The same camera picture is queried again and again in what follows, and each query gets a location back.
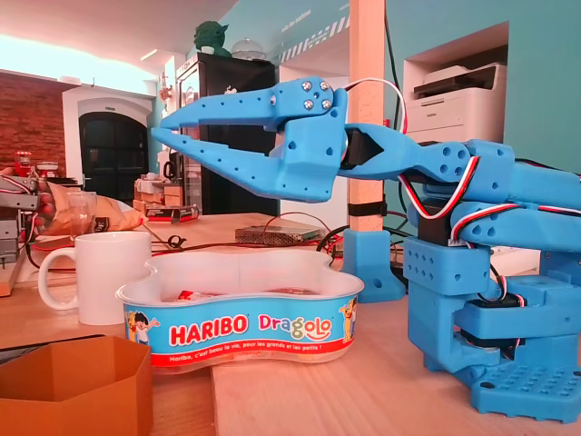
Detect Haribo Dragolo candy tub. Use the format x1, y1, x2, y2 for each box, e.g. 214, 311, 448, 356
115, 251, 366, 374

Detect black fridge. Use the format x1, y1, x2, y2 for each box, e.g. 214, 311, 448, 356
176, 52, 279, 217

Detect black kettle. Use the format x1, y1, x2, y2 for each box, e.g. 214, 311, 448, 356
162, 152, 182, 181

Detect glass dome cover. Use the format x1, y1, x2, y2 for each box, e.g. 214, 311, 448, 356
230, 36, 267, 61

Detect stacked cardboard boxes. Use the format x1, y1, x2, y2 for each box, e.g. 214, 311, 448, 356
133, 174, 182, 214

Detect red and black box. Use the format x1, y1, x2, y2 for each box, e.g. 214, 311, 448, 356
145, 203, 201, 223

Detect green Yoda figure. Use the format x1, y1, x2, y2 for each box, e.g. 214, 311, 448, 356
193, 20, 233, 58

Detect metal mesh power supply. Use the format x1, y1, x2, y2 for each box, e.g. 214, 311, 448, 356
234, 223, 326, 249

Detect dark arched door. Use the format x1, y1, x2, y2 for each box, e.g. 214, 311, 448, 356
79, 112, 150, 205

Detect brown paper snack bag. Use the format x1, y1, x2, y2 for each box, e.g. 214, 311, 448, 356
34, 181, 149, 237

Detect red white candy packet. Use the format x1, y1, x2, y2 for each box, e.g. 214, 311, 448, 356
174, 289, 214, 303

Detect white printer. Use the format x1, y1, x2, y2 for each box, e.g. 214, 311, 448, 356
403, 63, 508, 144

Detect drinking glass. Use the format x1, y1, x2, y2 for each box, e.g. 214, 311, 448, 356
67, 190, 99, 242

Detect white ceramic mug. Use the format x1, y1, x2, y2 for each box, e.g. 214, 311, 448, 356
38, 230, 153, 326

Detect white power strip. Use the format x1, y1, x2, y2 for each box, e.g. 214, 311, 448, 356
489, 244, 546, 278

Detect light wooden base board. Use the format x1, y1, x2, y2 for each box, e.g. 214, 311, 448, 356
210, 290, 581, 436

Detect small wooden mounting board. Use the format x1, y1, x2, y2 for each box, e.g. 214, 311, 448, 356
0, 253, 28, 299

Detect brown hexagonal container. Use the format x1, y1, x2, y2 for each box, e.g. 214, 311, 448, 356
0, 335, 154, 436

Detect wooden post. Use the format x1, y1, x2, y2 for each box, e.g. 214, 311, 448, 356
348, 0, 387, 233

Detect blue post base bracket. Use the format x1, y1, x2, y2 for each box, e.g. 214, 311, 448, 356
342, 229, 407, 303

